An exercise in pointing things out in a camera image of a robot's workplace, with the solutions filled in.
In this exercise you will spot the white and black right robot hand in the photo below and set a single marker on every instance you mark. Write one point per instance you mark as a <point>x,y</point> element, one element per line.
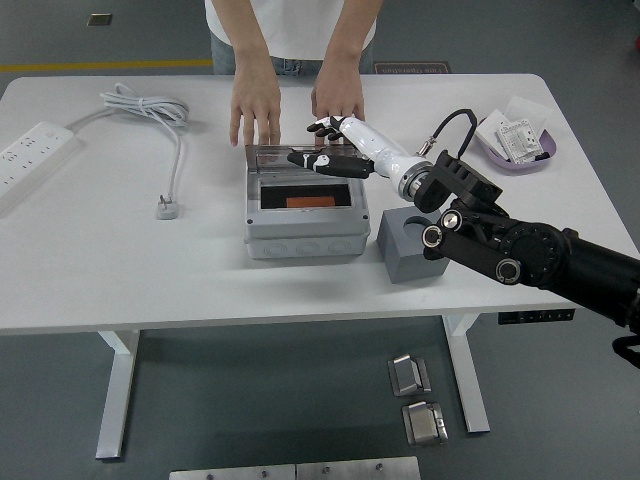
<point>370,142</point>

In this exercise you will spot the person's right hand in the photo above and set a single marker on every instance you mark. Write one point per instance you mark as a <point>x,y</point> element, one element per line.
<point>255,97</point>

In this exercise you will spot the person's left hand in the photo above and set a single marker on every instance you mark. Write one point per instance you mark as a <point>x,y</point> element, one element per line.
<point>337,92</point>

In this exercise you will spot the transparent grey-framed box lid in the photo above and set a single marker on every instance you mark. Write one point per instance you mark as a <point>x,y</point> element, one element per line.
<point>270,161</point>

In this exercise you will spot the orange cylindrical battery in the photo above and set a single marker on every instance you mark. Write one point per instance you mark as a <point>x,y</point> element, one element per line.
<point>310,201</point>

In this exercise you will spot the grey plastic junction box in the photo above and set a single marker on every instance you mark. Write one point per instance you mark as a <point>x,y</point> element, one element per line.
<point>305,230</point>

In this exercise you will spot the person's left forearm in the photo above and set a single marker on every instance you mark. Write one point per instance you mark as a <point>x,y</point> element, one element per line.
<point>350,35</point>

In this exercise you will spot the person's right forearm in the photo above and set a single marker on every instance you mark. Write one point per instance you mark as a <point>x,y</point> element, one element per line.
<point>247,35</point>

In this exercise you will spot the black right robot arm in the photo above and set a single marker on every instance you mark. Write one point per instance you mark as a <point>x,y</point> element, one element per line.
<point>530,250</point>

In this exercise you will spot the dark floor sign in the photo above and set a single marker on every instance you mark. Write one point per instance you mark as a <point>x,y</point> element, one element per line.
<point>412,69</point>

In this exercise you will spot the person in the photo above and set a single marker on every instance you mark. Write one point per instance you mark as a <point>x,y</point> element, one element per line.
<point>295,25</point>

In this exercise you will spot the plain white card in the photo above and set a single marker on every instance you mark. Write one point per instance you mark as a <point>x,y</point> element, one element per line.
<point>491,127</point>

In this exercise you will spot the grey block with round hole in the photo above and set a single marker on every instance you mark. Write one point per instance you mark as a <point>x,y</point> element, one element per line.
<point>405,260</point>

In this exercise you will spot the purple plastic tray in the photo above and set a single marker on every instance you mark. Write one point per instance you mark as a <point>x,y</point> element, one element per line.
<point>515,168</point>

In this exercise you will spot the printed white packet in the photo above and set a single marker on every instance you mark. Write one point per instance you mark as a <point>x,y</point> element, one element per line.
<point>520,140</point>

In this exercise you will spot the yellow floor tape line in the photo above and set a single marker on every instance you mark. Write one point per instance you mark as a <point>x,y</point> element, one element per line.
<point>100,65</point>

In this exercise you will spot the translucent plastic bag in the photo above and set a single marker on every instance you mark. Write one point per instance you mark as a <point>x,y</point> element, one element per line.
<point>525,107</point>

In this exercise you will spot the small black item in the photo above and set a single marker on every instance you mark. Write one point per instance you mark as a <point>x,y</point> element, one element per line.
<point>542,156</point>

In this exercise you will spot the brass floor socket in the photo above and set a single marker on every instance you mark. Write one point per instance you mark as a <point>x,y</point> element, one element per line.
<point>99,19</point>

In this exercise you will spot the white power strip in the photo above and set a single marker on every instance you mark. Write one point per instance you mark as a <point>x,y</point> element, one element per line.
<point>30,155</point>

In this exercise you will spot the black table control panel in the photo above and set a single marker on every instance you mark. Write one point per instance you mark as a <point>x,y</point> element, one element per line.
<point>535,316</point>

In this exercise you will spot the white table leg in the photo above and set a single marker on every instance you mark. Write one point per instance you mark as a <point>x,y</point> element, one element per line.
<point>472,390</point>
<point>117,390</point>

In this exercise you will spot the metal base plate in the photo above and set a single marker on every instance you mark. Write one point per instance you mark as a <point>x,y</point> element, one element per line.
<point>357,470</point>
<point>235,474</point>

